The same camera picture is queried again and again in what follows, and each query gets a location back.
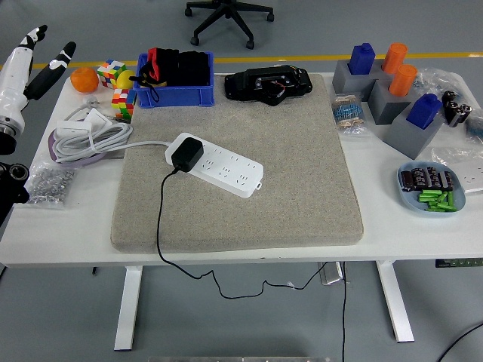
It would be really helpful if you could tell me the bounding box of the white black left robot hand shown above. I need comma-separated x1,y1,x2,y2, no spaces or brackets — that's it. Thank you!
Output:
0,25,77,129

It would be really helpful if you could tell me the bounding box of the black plug adapter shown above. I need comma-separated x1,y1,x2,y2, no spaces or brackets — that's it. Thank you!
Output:
171,137,205,173

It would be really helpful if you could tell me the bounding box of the white power strip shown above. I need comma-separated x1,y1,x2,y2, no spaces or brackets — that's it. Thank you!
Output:
165,131,264,198

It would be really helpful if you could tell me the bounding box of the orange fruit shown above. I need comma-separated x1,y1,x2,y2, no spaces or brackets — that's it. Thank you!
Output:
69,66,100,94

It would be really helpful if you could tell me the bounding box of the white flat box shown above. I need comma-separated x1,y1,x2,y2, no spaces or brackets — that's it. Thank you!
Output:
56,119,95,139

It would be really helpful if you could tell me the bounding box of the clear bag of screws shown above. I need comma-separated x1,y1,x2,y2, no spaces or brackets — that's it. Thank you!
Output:
11,161,78,208

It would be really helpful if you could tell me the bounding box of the tall multicolour puzzle cube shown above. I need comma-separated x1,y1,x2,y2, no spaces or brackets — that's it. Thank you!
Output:
111,88,137,124

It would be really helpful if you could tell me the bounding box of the yellow ball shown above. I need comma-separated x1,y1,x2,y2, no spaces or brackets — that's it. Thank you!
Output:
115,69,136,90

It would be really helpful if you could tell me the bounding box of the black red fabric pouch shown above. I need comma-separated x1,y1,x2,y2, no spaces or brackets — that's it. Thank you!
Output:
129,47,180,103

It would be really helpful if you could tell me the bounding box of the blue plastic bin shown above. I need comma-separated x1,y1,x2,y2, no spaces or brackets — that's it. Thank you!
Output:
134,51,215,109

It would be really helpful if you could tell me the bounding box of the black foam block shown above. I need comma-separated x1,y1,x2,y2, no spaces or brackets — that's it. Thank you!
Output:
177,51,211,87

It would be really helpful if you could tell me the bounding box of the black office chair base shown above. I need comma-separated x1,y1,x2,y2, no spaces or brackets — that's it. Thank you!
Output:
184,0,275,51

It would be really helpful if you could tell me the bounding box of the black device housing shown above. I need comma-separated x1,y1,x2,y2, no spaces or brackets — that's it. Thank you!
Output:
224,64,313,107

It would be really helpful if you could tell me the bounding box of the white table leg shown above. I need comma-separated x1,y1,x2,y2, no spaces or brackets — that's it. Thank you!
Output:
113,265,143,351
375,260,415,343

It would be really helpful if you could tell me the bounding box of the grey-brown felt mat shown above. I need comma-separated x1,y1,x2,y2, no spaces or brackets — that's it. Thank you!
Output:
110,73,365,254

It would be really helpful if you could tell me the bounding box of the grey block holder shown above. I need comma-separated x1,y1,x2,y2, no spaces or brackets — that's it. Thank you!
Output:
382,109,445,161
331,59,389,102
368,78,414,126

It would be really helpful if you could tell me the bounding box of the clear bag of resistors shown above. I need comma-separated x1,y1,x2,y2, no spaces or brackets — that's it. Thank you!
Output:
331,93,367,137

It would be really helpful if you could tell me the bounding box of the blue bottle-shaped block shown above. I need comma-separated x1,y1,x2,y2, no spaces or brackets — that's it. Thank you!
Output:
405,93,443,130
347,42,377,75

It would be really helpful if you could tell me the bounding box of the silver box under table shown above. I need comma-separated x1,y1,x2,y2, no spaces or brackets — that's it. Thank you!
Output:
318,261,347,286

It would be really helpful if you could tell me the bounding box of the orange cylinder block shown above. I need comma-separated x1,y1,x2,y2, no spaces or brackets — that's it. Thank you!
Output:
381,42,409,75
388,63,418,97

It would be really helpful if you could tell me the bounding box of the light blue plate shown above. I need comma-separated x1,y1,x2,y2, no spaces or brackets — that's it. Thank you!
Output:
396,161,466,216

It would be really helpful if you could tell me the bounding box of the crumpled clear plastic bag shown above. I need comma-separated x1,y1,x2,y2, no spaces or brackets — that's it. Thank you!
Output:
413,66,467,100

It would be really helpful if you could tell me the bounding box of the black cylinder cell bundle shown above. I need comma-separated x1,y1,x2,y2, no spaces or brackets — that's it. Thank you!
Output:
441,90,473,128

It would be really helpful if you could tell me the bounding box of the bag of blue components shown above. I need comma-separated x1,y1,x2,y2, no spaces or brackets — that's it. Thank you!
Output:
464,109,483,144

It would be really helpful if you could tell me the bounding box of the table height control panel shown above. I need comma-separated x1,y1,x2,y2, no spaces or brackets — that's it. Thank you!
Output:
435,257,483,268

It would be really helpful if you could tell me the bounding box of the purple ring plate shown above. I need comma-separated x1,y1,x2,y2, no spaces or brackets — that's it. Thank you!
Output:
48,131,110,165

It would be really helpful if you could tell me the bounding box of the white wall switch plate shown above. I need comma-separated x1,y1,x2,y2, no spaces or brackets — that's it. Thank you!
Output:
83,108,114,133

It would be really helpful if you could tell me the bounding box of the white power strip cord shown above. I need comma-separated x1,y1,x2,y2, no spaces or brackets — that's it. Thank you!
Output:
51,94,171,164

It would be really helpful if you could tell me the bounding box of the thin black plug cord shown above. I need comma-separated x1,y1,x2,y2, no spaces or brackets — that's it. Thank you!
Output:
156,167,329,301

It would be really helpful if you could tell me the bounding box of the black hanging cable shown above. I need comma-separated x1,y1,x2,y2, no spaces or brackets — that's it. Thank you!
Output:
340,261,348,362

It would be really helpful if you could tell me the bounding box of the black floor cable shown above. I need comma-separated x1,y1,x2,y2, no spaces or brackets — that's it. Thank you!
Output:
437,322,483,362

